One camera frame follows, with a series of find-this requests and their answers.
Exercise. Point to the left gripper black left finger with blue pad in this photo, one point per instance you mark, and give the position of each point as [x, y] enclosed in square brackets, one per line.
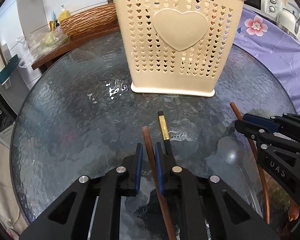
[90, 208]

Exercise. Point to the person hand under gripper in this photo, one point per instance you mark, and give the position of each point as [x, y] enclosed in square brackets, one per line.
[293, 211]

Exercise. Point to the brown wooden chopstick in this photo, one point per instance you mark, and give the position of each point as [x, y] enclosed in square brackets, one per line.
[162, 201]
[263, 182]

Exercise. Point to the beige perforated utensil holder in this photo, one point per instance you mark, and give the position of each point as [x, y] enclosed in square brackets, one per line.
[177, 46]

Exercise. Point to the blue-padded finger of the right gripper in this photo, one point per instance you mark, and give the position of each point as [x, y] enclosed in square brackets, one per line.
[261, 121]

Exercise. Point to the dark wooden counter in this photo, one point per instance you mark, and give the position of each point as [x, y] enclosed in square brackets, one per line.
[46, 61]

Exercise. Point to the clear plastic bag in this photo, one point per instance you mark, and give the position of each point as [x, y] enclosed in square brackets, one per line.
[39, 45]

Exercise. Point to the black chopstick long gold band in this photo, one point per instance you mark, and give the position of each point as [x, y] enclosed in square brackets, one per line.
[165, 134]

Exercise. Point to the white electric kettle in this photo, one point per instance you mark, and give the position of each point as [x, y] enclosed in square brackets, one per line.
[289, 21]

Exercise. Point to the purple floral cloth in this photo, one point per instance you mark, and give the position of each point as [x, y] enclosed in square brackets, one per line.
[274, 48]

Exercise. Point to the yellow soap dispenser bottle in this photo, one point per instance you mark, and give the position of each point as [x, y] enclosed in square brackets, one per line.
[63, 15]

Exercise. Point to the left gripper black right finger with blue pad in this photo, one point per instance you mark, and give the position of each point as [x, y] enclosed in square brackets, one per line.
[208, 208]

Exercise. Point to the woven brown basin sink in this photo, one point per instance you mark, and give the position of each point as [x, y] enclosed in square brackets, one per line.
[89, 21]

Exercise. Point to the teal cup holder with cups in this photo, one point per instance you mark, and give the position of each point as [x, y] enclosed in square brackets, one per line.
[7, 68]

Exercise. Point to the water dispenser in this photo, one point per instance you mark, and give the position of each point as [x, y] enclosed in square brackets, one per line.
[11, 99]

